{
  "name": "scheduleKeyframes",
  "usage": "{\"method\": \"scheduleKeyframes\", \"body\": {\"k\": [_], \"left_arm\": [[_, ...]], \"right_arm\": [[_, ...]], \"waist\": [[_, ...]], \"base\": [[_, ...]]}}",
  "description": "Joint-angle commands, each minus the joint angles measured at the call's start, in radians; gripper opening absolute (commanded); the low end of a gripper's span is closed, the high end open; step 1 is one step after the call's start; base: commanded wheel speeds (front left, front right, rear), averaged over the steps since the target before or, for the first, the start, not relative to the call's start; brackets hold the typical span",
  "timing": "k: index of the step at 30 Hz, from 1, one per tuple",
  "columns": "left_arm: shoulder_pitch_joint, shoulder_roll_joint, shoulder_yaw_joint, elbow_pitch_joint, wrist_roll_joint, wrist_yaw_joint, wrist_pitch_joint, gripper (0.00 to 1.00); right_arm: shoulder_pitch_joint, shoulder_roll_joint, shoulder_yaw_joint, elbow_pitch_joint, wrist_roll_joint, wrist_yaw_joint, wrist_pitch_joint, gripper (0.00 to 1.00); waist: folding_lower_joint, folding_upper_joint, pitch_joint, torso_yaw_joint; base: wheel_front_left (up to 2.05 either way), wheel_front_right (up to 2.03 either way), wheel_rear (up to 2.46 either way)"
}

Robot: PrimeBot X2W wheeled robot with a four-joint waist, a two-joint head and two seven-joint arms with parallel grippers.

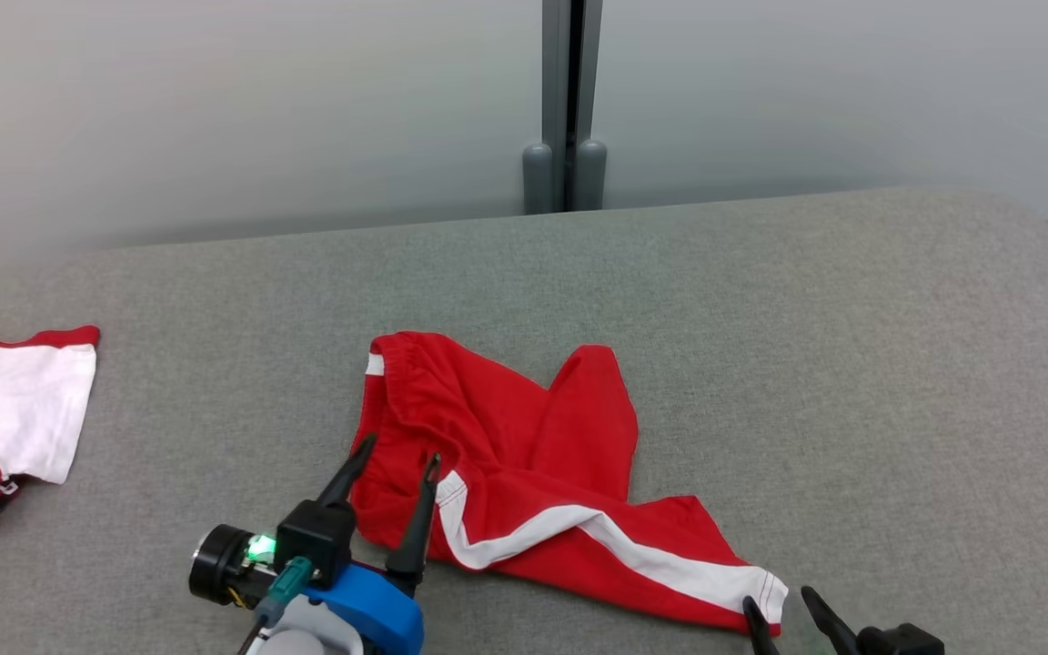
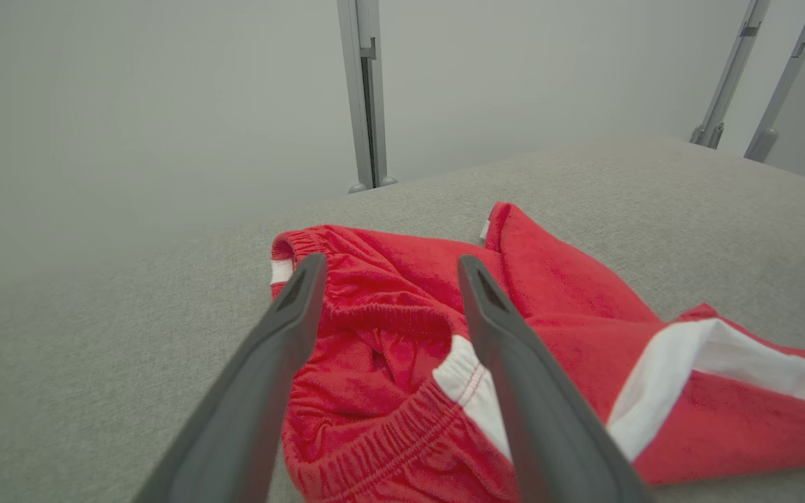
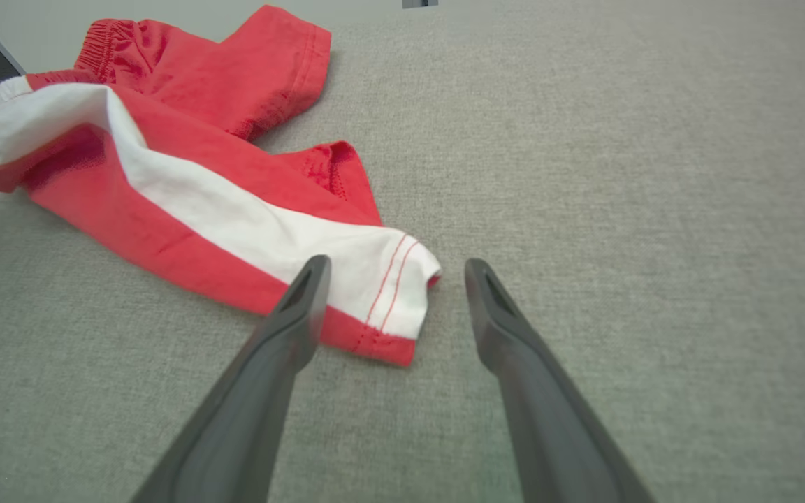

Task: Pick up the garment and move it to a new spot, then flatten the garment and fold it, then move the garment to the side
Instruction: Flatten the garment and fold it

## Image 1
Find red and white t-shirt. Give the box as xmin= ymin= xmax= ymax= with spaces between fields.
xmin=0 ymin=326 xmax=102 ymax=545

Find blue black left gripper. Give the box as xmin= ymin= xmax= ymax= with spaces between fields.
xmin=189 ymin=434 xmax=443 ymax=655

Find grey partition post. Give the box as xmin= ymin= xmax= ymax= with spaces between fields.
xmin=522 ymin=0 xmax=609 ymax=215

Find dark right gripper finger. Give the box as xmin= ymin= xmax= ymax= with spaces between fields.
xmin=801 ymin=586 xmax=864 ymax=655
xmin=742 ymin=596 xmax=781 ymax=655

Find red shorts with white stripe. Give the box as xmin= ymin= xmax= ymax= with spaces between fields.
xmin=349 ymin=331 xmax=789 ymax=636

